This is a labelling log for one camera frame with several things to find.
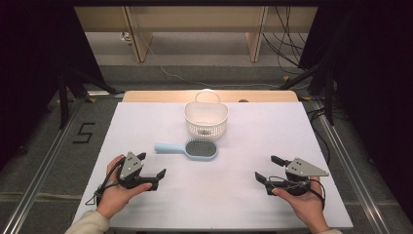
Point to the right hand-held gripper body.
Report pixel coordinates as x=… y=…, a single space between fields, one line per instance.
x=303 y=169

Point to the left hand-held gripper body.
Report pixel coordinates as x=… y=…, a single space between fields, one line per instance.
x=131 y=167

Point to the light blue hairbrush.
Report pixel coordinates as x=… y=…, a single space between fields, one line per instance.
x=200 y=150

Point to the white perforated plastic basket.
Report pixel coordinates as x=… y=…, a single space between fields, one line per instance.
x=206 y=117

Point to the person's left hand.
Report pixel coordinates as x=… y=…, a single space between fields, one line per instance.
x=113 y=196

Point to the person's right hand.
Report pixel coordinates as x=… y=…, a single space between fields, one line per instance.
x=307 y=204

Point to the white table cover sheet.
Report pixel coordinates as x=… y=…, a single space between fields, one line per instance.
x=207 y=195

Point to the light wooden table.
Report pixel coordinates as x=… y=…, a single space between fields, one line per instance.
x=162 y=96

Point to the black metal stand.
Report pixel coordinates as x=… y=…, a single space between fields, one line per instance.
x=64 y=100
x=329 y=97

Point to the black curtain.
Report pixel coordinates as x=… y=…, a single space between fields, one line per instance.
x=373 y=97
x=29 y=81

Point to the aluminium floor rail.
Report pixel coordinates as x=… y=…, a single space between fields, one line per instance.
x=357 y=182
x=39 y=182

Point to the light wooden furniture frame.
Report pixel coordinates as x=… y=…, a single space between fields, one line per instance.
x=195 y=19

